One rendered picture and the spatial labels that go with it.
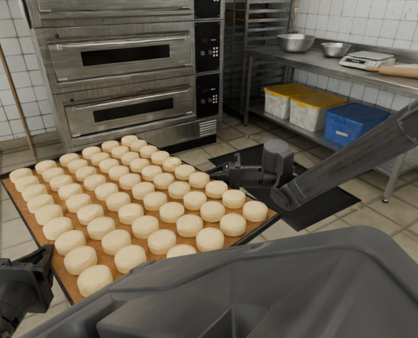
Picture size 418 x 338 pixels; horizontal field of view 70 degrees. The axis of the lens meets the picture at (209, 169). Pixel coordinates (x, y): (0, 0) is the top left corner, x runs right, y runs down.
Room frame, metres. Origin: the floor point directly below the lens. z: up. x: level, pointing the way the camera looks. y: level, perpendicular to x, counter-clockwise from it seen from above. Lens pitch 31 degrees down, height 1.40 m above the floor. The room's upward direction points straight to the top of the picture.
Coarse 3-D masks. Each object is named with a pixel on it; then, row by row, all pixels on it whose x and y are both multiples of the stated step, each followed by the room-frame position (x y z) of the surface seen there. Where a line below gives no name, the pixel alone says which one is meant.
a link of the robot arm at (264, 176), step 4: (264, 168) 0.63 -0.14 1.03; (264, 172) 0.62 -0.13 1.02; (268, 172) 0.62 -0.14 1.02; (272, 172) 0.62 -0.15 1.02; (264, 176) 0.61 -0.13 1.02; (268, 176) 0.61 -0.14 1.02; (272, 176) 0.61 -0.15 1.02; (276, 176) 0.61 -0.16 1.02; (260, 180) 0.62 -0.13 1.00; (264, 180) 0.61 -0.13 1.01; (268, 180) 0.61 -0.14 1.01; (272, 180) 0.61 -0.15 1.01; (276, 180) 0.61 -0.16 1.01; (264, 184) 0.61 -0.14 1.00; (268, 184) 0.61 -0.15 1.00; (272, 184) 0.61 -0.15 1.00
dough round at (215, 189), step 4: (216, 180) 0.58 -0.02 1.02; (208, 184) 0.57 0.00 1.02; (212, 184) 0.57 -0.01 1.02; (216, 184) 0.57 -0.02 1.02; (220, 184) 0.57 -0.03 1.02; (224, 184) 0.57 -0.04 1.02; (208, 188) 0.55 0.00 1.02; (212, 188) 0.55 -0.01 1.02; (216, 188) 0.55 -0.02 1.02; (220, 188) 0.55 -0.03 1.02; (224, 188) 0.55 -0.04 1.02; (208, 192) 0.54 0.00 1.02; (212, 192) 0.54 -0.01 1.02; (216, 192) 0.54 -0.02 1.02; (220, 192) 0.54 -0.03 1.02; (212, 196) 0.54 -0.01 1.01; (216, 196) 0.54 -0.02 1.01; (220, 196) 0.54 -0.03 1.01
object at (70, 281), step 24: (120, 144) 0.85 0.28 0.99; (96, 168) 0.69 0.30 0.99; (48, 192) 0.58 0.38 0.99; (168, 192) 0.57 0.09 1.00; (24, 216) 0.49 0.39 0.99; (72, 216) 0.49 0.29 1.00; (48, 240) 0.41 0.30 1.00; (96, 240) 0.41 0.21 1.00; (144, 240) 0.41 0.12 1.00; (192, 240) 0.41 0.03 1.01; (96, 264) 0.35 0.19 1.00; (72, 288) 0.30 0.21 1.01
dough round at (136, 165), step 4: (132, 160) 0.70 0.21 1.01; (136, 160) 0.70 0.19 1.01; (140, 160) 0.70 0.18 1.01; (144, 160) 0.70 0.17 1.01; (132, 164) 0.68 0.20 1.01; (136, 164) 0.67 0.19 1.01; (140, 164) 0.67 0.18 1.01; (144, 164) 0.67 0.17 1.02; (148, 164) 0.68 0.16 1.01; (132, 168) 0.67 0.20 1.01; (136, 168) 0.66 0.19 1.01; (140, 168) 0.66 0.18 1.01; (136, 172) 0.67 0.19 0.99
